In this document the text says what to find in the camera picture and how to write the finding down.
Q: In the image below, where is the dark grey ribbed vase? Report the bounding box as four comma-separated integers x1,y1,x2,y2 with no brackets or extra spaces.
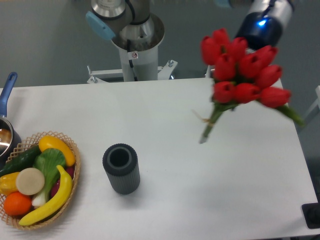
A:
102,143,141,195

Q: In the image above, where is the orange fruit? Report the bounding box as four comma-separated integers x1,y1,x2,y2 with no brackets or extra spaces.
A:
3,191,32,216

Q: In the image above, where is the white frame at right edge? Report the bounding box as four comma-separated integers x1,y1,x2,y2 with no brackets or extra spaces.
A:
298,85,320,131

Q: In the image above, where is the dark red vegetable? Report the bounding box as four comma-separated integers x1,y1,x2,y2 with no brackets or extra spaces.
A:
50,165,75,199

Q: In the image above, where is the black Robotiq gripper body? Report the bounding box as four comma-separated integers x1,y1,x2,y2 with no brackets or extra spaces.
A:
235,12,284,50

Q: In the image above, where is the beige round disc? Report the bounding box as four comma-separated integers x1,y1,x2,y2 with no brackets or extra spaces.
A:
15,167,45,196

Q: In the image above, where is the black device at table edge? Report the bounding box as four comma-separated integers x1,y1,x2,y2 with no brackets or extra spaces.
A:
301,202,320,229

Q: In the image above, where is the woven wicker basket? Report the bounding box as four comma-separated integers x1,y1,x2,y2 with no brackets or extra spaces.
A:
0,131,81,231

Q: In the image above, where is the green cucumber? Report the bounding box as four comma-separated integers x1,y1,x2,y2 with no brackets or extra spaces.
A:
0,145,41,177

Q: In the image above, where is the red tulip bouquet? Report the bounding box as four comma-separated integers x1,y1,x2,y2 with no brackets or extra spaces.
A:
199,28,306,144

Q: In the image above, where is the green bok choy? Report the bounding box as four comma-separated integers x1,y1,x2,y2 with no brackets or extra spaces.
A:
31,148,66,208

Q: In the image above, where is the blue handled saucepan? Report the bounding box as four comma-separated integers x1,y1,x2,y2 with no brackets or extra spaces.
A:
0,72,22,170

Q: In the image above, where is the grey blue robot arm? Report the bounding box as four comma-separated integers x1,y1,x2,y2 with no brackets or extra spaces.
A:
85,0,295,50

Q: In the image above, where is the yellow banana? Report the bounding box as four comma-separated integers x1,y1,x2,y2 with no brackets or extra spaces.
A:
18,165,73,227

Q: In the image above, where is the yellow squash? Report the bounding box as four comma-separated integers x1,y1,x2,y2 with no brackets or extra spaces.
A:
38,135,76,167

